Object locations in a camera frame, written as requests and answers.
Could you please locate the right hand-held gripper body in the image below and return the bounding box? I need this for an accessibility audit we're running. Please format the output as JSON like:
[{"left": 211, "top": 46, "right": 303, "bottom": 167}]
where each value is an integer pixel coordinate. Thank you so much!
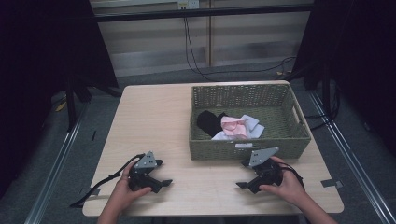
[{"left": 248, "top": 147, "right": 285, "bottom": 191}]

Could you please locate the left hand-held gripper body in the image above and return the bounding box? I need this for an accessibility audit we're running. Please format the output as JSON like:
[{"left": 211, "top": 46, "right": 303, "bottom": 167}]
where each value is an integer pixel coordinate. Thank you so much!
[{"left": 128, "top": 151, "right": 163, "bottom": 192}]

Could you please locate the person's left hand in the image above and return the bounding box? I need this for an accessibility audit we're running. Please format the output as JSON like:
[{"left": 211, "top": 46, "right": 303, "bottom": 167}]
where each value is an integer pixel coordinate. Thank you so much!
[{"left": 107, "top": 161, "right": 153, "bottom": 215}]

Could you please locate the person's right hand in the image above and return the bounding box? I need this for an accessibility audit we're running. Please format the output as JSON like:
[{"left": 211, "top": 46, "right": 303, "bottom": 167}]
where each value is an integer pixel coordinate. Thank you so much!
[{"left": 259, "top": 156, "right": 306, "bottom": 207}]

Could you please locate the pink and white cloth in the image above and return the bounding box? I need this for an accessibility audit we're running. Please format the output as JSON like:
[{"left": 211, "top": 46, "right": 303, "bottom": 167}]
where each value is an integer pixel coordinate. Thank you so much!
[{"left": 211, "top": 114, "right": 266, "bottom": 141}]

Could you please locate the pink sock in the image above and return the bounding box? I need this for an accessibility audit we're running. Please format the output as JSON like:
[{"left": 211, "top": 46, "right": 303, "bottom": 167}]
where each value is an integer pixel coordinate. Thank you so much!
[{"left": 220, "top": 116, "right": 249, "bottom": 140}]

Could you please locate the green woven basket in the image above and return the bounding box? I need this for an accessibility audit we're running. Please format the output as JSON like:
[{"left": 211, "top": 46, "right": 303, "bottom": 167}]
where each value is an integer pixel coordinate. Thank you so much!
[{"left": 188, "top": 83, "right": 312, "bottom": 161}]

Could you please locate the black sock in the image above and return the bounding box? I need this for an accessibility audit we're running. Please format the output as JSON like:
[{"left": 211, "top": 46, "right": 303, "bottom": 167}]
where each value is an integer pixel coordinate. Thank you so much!
[{"left": 196, "top": 109, "right": 229, "bottom": 138}]

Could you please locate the black metal stand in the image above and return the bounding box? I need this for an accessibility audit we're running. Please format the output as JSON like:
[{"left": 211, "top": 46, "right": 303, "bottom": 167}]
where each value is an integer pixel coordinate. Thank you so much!
[
  {"left": 320, "top": 59, "right": 332, "bottom": 118},
  {"left": 64, "top": 73, "right": 94, "bottom": 133}
]

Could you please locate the black curtain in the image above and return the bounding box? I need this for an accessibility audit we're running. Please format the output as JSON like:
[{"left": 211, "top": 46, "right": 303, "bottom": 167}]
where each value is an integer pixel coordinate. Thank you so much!
[
  {"left": 0, "top": 0, "right": 120, "bottom": 200},
  {"left": 292, "top": 0, "right": 396, "bottom": 157}
]

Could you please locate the black horizontal bar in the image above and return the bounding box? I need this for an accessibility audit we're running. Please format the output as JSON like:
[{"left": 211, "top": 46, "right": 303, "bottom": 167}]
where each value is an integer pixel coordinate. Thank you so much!
[{"left": 92, "top": 3, "right": 315, "bottom": 23}]

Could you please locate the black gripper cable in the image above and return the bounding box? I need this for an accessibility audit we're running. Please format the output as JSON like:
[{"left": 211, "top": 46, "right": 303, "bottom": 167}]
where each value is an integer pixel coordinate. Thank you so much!
[
  {"left": 69, "top": 152, "right": 147, "bottom": 209},
  {"left": 279, "top": 161, "right": 306, "bottom": 190}
]

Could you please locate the black floor cable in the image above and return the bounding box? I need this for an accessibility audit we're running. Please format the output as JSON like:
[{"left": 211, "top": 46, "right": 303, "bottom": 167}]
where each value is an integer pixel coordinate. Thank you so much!
[{"left": 304, "top": 88, "right": 342, "bottom": 132}]

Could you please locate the metal floor rail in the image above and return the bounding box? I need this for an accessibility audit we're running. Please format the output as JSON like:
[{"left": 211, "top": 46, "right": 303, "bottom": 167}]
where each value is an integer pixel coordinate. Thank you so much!
[
  {"left": 23, "top": 102, "right": 90, "bottom": 224},
  {"left": 306, "top": 90, "right": 396, "bottom": 224}
]

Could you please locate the black wall cable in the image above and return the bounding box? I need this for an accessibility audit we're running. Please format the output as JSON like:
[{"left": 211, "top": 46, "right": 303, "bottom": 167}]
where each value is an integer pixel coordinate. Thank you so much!
[{"left": 182, "top": 7, "right": 297, "bottom": 83}]

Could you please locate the white wall socket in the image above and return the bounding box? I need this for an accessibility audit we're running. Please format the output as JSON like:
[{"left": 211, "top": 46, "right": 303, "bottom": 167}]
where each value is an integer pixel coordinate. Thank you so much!
[{"left": 177, "top": 0, "right": 201, "bottom": 10}]

